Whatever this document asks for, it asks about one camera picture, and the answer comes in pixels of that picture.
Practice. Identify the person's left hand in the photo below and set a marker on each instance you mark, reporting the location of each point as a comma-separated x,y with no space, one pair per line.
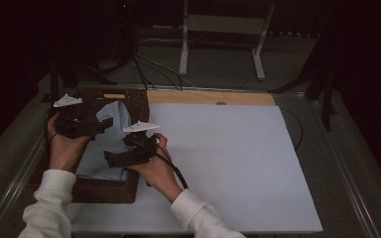
64,152

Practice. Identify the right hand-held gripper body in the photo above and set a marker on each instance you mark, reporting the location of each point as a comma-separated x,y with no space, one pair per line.
142,145

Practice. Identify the metal frame rail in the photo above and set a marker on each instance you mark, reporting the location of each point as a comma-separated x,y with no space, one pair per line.
347,172
13,188

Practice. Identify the brown woven basket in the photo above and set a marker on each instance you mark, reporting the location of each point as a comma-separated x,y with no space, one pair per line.
112,191

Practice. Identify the white metal stand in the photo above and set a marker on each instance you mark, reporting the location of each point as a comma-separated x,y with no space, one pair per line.
225,24

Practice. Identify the person's right hand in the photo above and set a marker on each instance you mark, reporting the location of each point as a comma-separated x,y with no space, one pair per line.
158,172

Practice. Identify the light blue garment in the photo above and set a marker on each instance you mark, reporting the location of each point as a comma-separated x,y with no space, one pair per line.
112,145

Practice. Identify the white table mat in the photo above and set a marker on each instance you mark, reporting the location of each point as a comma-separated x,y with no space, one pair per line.
228,165

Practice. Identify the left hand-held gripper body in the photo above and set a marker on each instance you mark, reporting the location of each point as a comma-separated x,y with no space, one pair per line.
72,124

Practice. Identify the black tripod stand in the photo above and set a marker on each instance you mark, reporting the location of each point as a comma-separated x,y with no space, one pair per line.
54,82
325,99

